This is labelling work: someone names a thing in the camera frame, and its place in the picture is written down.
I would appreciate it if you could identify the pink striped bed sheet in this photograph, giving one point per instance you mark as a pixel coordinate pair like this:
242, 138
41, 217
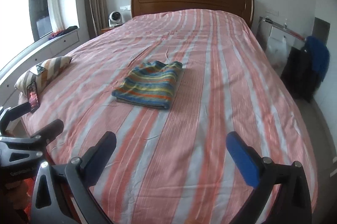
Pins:
172, 165

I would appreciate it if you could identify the white plastic bag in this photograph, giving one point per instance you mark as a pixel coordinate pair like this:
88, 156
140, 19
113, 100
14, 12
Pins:
276, 52

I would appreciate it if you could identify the black hanging garment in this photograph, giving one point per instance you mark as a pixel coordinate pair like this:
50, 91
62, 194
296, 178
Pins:
298, 76

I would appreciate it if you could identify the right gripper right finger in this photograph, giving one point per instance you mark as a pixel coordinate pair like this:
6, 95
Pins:
292, 204

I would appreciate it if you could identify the wooden headboard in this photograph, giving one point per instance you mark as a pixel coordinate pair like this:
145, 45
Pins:
241, 8

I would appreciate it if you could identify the window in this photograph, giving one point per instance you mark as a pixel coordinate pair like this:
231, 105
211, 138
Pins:
23, 22

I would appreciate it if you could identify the red orange fleece clothing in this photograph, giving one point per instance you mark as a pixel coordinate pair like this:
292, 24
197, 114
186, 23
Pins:
14, 200

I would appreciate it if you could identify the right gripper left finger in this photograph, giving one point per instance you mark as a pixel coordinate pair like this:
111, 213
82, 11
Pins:
56, 185

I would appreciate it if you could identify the smartphone on stand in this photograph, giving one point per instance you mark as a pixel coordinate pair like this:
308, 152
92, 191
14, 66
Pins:
32, 96

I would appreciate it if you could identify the chevron patterned pillow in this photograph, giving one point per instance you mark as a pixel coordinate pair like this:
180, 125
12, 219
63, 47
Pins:
52, 68

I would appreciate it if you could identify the striped knit sweater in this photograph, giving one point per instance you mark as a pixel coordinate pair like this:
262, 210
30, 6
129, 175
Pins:
150, 84

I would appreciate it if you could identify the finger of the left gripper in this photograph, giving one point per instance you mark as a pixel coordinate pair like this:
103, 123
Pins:
47, 134
10, 114

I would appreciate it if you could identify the blue fluffy garment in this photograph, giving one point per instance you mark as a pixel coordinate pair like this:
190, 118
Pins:
320, 56

